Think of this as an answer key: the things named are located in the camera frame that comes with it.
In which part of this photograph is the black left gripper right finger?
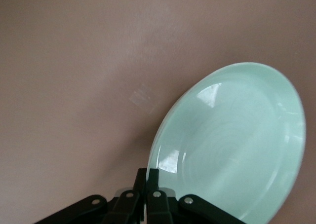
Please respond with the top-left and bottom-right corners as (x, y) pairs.
(147, 169), (247, 224)

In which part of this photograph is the pale green plate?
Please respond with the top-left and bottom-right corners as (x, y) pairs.
(147, 62), (308, 224)

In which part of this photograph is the clear tape square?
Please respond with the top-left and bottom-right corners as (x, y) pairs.
(129, 84), (156, 112)

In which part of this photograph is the brown table cover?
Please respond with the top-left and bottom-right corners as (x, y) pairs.
(0, 0), (316, 224)

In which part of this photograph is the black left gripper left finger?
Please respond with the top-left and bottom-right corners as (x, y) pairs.
(32, 168), (146, 224)

